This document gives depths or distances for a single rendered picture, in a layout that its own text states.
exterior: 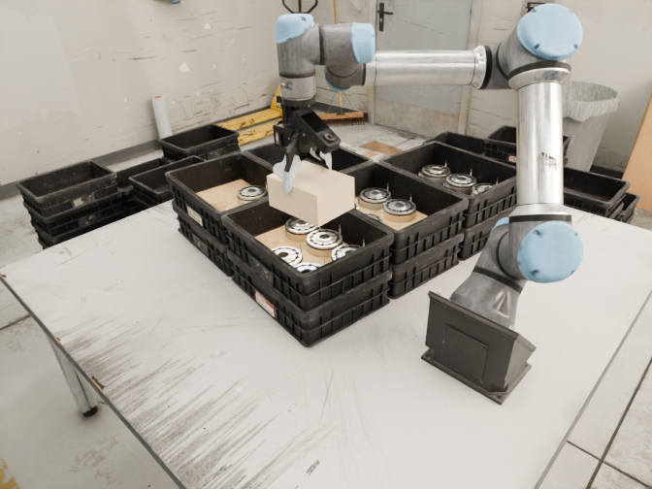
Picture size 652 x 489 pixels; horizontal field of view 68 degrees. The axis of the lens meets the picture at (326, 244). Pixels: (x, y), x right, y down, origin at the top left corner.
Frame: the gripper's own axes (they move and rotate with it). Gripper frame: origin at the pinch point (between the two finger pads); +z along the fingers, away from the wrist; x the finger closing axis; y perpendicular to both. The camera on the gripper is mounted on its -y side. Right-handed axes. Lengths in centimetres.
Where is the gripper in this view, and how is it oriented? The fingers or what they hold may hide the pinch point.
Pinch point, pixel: (310, 185)
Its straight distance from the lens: 111.6
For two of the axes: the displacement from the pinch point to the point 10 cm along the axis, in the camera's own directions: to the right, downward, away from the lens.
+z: 0.3, 8.5, 5.2
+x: -6.8, 4.0, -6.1
